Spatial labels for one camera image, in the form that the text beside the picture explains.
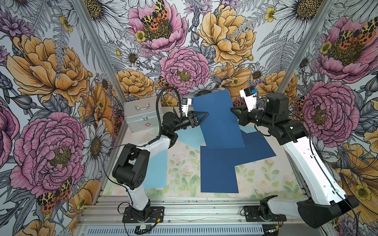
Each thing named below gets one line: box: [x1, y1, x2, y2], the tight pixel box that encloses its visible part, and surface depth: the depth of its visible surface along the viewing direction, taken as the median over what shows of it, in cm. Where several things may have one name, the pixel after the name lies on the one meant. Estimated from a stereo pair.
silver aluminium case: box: [123, 96, 164, 133], surface depth 102 cm
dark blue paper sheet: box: [200, 145, 239, 194], surface depth 90 cm
